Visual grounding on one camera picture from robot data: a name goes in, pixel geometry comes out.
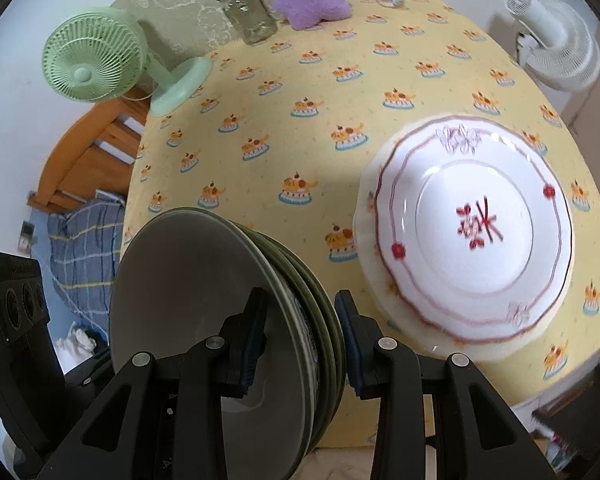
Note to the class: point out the dark object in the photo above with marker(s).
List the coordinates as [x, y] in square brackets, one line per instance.
[580, 410]

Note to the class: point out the wall socket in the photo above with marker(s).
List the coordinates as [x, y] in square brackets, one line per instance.
[27, 235]

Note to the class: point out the white clip fan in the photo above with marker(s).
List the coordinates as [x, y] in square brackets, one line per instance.
[560, 50]

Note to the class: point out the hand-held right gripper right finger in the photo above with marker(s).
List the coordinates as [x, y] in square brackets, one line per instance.
[352, 350]

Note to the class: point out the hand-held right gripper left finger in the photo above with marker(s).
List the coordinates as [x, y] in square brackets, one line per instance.
[252, 355]

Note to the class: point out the white plate with red mark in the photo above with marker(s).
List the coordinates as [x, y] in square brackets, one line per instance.
[455, 270]

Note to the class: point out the yellow printed tablecloth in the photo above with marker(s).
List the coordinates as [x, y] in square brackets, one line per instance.
[280, 135]

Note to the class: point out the large floral plate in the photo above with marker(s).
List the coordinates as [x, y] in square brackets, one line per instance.
[364, 230]

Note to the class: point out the wooden bed headboard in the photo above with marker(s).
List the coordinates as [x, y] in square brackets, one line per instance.
[75, 160]

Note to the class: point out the grey plaid pillow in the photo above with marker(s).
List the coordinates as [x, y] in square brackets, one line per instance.
[85, 250]

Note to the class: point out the glass jar with dark lid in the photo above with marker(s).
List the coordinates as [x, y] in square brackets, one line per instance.
[250, 17]

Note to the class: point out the green patterned board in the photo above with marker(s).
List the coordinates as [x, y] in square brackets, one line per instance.
[180, 5]

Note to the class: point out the large floral ceramic bowl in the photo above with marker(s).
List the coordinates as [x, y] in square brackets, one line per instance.
[334, 385]

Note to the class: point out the green desk fan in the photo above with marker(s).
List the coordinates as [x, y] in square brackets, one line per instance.
[90, 55]

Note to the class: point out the blue checked bedsheet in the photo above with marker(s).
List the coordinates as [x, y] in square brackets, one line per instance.
[62, 322]

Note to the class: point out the crumpled white clothes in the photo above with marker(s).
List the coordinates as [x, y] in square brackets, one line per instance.
[75, 342]

